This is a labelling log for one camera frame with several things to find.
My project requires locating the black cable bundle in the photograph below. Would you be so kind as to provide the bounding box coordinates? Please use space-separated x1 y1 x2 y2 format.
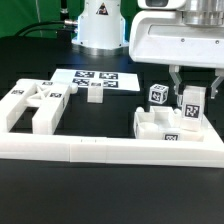
13 19 79 38

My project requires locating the white tagged cube left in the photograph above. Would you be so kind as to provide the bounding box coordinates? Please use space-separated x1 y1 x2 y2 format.
149 84 169 104

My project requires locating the white chair seat block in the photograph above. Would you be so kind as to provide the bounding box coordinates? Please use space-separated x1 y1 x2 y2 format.
133 106 204 141

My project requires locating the black antenna post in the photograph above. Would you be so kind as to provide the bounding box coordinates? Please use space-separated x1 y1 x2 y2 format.
57 0 71 42

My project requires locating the white chair back frame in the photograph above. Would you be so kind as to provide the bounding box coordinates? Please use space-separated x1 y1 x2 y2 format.
0 79 78 135

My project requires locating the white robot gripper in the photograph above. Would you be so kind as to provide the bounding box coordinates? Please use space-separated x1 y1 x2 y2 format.
129 0 224 106

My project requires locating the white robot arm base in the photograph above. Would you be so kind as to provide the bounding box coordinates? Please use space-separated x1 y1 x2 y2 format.
72 0 129 56

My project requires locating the white marker sheet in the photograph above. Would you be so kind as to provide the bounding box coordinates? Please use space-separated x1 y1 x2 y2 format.
51 69 140 91

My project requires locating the white U-shaped fixture frame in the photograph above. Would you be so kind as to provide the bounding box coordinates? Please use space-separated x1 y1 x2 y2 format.
0 107 224 168

